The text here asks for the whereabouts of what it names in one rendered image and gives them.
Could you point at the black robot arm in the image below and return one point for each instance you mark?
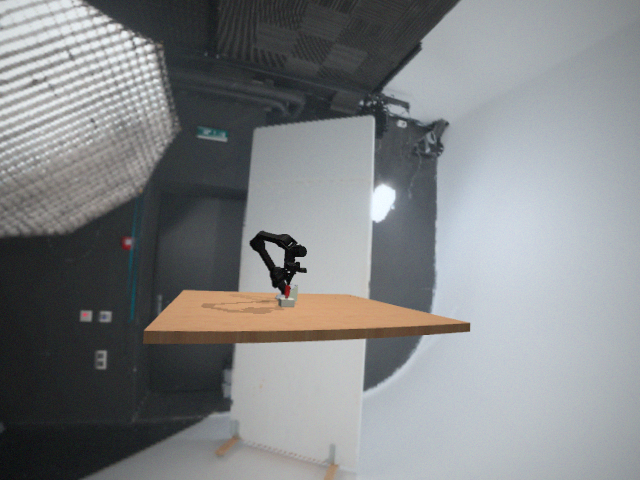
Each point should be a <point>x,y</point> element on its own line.
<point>282,240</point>

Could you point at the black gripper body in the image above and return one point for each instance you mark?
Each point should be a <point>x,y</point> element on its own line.
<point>277,269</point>

